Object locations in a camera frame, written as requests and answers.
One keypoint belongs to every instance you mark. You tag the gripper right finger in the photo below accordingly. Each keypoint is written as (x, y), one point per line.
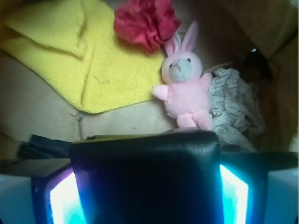
(244, 185)

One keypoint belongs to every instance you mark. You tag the black box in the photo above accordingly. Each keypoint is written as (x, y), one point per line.
(172, 178)

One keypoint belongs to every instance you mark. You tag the brown paper bag bin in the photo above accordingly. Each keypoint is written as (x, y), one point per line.
(257, 37)

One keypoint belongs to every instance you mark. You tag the yellow cloth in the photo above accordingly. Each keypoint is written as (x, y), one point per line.
(72, 45)

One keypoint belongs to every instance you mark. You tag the pink plush bunny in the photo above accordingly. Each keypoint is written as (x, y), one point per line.
(186, 89)

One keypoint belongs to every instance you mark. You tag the white crumpled paper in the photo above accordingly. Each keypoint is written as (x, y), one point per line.
(236, 114)

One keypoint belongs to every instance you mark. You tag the red crumpled paper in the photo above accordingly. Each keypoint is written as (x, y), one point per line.
(148, 23)

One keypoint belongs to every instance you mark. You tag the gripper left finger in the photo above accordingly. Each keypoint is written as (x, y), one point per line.
(55, 197)

